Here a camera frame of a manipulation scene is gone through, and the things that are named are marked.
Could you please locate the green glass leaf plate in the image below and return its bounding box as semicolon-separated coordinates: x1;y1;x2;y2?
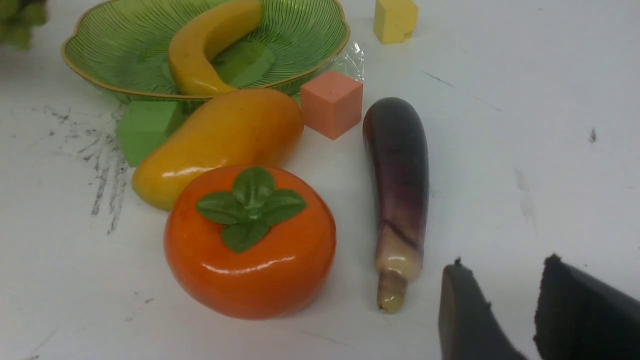
61;0;351;109

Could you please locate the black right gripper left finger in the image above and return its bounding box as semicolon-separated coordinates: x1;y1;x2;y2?
438;257;525;360

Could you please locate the yellow banana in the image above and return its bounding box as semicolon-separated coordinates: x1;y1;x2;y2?
167;0;265;97

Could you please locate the orange persimmon with leaves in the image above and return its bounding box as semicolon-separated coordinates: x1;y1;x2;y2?
164;166;337;320

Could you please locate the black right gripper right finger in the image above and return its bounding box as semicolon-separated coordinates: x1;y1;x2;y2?
534;254;640;360

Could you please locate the white radish with leaves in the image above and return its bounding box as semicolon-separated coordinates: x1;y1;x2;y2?
0;0;49;51

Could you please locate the purple eggplant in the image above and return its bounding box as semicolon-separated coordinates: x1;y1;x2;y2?
362;96;430;314

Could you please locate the orange foam cube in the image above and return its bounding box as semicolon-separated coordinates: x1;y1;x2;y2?
299;70;364;141

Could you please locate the yellow orange mango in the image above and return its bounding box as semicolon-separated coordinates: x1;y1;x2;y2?
131;89;304;210

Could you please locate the yellow foam cube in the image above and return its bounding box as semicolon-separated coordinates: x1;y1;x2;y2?
373;0;419;44

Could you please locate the green foam cube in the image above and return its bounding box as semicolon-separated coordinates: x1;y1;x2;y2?
115;101;185;167

